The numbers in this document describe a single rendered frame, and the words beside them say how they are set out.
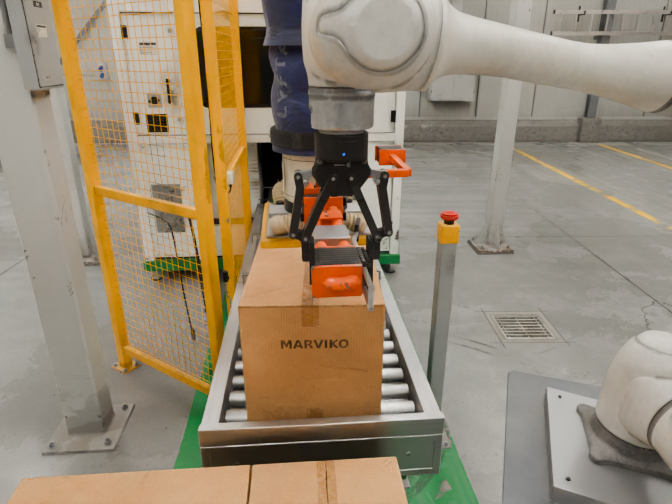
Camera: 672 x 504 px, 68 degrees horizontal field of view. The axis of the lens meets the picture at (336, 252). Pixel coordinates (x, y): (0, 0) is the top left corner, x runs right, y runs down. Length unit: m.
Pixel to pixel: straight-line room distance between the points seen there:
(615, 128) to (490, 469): 9.62
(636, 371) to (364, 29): 0.90
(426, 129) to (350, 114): 9.43
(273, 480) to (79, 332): 1.17
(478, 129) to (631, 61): 9.52
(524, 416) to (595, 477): 0.23
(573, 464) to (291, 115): 0.98
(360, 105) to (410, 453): 1.15
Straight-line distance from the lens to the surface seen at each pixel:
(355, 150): 0.68
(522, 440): 1.30
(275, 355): 1.44
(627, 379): 1.18
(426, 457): 1.63
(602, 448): 1.27
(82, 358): 2.36
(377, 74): 0.48
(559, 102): 10.95
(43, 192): 2.11
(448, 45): 0.54
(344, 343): 1.42
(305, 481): 1.43
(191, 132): 1.95
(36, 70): 1.99
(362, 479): 1.44
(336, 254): 0.76
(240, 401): 1.72
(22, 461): 2.61
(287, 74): 1.21
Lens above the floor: 1.58
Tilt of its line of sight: 22 degrees down
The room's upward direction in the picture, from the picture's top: straight up
